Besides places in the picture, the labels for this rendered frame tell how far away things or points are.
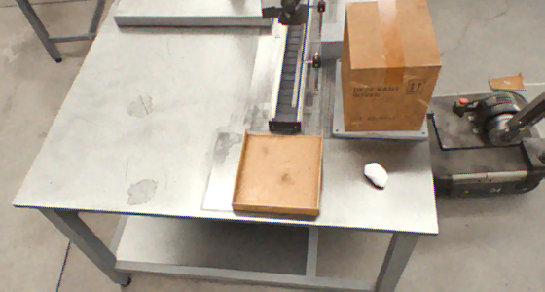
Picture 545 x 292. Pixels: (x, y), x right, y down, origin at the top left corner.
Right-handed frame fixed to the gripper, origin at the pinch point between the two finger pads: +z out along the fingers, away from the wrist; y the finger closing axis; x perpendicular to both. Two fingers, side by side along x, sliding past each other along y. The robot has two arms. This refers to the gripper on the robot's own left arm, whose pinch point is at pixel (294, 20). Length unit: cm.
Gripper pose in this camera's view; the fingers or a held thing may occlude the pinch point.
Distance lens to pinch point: 173.8
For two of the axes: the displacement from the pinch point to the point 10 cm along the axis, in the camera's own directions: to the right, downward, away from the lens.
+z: 1.3, -1.0, 9.9
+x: -0.3, 9.9, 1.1
